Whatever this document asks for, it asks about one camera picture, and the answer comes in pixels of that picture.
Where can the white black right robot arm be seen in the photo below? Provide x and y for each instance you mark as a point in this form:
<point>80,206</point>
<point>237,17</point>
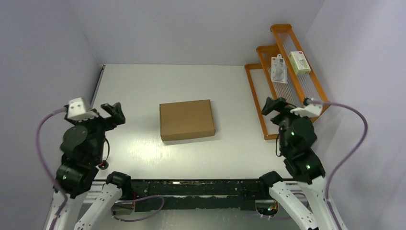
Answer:
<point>296,137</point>

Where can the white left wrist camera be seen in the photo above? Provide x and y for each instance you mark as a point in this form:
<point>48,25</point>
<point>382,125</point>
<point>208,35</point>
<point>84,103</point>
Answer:
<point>79,109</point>

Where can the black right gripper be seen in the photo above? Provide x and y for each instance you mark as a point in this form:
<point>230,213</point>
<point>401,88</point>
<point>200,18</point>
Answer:
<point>278,104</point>

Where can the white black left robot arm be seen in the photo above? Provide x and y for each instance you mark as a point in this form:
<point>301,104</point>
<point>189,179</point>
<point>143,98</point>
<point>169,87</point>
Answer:
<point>82,146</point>

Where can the brown cardboard box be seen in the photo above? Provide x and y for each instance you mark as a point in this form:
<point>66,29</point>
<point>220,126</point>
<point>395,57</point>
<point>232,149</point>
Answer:
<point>186,120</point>

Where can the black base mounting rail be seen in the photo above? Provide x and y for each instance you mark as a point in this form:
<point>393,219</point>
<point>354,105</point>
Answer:
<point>199,194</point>

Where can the orange wooden tiered rack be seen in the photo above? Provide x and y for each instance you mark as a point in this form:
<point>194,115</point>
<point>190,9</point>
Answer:
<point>298,87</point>

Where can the white green product box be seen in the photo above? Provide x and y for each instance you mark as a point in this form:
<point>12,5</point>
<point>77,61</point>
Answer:
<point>299,63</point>

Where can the clear packaged cable bag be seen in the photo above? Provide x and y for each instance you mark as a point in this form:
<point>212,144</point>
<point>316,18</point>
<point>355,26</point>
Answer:
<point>278,69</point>

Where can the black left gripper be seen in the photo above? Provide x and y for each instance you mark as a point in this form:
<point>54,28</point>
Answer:
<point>117,116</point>

